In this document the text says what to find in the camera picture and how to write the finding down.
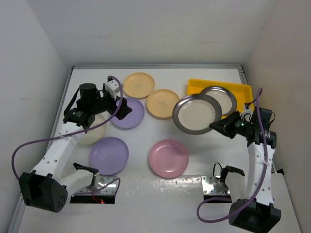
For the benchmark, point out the far purple plate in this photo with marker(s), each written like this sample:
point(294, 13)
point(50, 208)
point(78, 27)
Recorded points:
point(134, 118)

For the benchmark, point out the near orange plate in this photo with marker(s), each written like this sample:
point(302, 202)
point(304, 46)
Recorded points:
point(160, 103)

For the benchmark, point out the near purple plate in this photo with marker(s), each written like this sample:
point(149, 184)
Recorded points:
point(109, 155)

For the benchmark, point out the yellow plastic bin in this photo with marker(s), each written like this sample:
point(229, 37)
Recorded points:
point(243, 93)

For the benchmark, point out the steel rimmed plate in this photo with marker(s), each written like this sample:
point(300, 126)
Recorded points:
point(194, 113)
point(224, 97)

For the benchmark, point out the orange plate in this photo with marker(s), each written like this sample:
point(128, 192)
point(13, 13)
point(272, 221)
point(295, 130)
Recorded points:
point(160, 103)
point(138, 85)

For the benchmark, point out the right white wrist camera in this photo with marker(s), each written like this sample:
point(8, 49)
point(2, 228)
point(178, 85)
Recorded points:
point(246, 115)

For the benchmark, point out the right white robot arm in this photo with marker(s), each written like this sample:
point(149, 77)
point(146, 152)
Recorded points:
point(252, 206)

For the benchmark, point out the aluminium frame rail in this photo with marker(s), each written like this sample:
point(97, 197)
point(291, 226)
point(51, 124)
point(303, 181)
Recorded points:
point(146, 203)

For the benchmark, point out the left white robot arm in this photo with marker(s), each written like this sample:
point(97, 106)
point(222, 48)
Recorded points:
point(44, 187)

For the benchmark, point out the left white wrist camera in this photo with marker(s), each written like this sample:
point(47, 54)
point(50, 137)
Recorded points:
point(113, 88)

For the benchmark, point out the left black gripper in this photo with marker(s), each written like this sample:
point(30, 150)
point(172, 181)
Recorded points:
point(123, 109)

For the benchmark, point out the far orange plate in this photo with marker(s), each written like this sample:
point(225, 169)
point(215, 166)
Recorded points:
point(138, 85)

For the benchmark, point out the pink plate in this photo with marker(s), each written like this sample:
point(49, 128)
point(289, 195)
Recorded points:
point(168, 158)

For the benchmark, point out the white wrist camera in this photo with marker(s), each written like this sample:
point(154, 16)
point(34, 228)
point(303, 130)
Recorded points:
point(113, 88)
point(246, 115)

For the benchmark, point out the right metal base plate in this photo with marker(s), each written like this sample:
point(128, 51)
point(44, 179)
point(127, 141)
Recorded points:
point(213, 187)

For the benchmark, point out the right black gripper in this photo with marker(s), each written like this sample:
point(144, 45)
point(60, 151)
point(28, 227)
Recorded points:
point(224, 125)

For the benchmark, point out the metal base plate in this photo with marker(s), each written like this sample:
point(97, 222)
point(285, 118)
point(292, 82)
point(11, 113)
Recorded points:
point(102, 186)
point(213, 187)

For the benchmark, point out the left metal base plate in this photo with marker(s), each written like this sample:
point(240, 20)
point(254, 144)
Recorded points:
point(102, 186)

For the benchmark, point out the purple plate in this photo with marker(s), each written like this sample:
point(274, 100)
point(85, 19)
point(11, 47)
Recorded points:
point(134, 118)
point(109, 155)

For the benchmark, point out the cream white plate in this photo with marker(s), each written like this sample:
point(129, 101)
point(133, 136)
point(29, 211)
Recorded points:
point(94, 135)

